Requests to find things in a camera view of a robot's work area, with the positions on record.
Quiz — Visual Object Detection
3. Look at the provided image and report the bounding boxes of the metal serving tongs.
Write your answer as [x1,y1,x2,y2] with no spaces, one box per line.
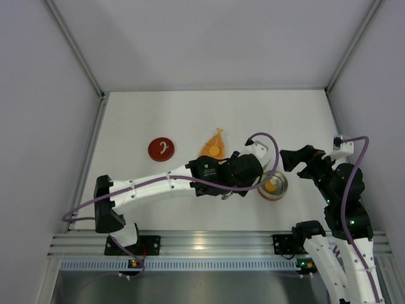
[221,158,273,201]

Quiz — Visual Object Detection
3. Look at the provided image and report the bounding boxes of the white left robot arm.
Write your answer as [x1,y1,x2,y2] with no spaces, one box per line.
[94,151,266,247]

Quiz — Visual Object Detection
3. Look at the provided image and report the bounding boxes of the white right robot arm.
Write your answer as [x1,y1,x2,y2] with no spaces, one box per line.
[280,139,385,303]

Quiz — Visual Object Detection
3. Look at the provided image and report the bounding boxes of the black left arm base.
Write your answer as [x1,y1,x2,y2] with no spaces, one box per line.
[104,235,161,256]

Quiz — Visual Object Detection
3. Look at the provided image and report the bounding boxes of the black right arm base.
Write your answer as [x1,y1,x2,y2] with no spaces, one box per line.
[272,234,299,256]

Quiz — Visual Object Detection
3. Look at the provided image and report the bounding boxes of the metal round lunch box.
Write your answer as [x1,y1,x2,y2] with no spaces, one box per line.
[258,171,289,201]

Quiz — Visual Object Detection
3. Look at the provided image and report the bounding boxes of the boat-shaped woven basket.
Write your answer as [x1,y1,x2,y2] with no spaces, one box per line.
[198,128,226,163]

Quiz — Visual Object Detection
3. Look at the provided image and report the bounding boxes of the red round lid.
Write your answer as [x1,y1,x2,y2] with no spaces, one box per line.
[147,137,175,162]

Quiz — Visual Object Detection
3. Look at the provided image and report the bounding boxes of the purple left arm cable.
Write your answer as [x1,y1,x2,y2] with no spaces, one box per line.
[61,132,280,222]

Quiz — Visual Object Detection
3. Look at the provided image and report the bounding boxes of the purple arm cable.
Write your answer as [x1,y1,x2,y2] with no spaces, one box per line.
[61,132,280,222]
[341,136,380,304]

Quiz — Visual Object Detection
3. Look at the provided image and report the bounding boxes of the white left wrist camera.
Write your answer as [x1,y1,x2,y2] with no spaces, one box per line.
[245,139,268,160]

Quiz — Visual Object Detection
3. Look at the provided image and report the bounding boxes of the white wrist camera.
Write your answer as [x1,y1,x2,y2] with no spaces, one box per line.
[325,135,354,160]
[245,139,268,160]

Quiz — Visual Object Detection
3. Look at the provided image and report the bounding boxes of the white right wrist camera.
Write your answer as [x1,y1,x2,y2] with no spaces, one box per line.
[325,135,354,160]

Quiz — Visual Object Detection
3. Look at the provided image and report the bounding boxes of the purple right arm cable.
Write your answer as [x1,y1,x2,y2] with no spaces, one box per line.
[341,136,380,304]

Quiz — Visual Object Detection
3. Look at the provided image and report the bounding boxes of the aluminium right frame post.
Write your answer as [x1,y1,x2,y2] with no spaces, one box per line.
[324,0,385,97]

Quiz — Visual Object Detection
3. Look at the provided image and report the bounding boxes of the aluminium frame post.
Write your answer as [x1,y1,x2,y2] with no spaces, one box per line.
[324,0,385,97]
[41,0,105,99]

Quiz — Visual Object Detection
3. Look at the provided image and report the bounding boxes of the aluminium front rail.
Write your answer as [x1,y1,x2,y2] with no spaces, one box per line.
[47,230,393,273]

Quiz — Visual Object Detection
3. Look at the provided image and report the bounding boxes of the aluminium left frame post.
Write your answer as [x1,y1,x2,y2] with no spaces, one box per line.
[41,0,105,99]

